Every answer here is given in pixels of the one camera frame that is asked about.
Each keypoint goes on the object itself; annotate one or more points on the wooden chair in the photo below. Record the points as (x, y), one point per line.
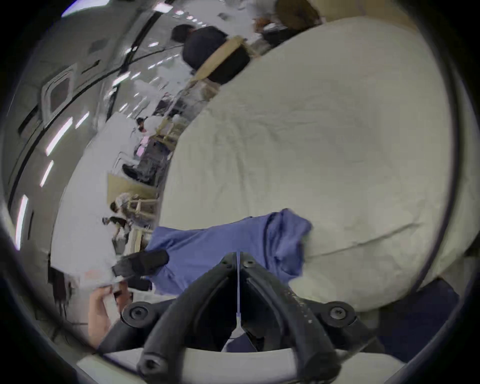
(219, 56)

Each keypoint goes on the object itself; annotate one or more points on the blue shirt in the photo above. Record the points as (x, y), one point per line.
(225, 240)

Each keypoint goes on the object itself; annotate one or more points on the person's left hand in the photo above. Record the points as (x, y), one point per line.
(100, 315)

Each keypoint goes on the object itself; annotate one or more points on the bed with beige sheet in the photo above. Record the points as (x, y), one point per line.
(318, 150)

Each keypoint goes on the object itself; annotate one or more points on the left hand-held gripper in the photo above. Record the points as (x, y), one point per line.
(101, 278)

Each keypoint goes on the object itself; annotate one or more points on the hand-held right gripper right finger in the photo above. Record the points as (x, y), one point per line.
(288, 307)

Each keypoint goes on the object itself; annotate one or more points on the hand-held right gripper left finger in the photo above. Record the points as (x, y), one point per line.
(195, 296)

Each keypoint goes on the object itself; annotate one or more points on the person's legs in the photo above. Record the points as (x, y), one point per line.
(416, 318)

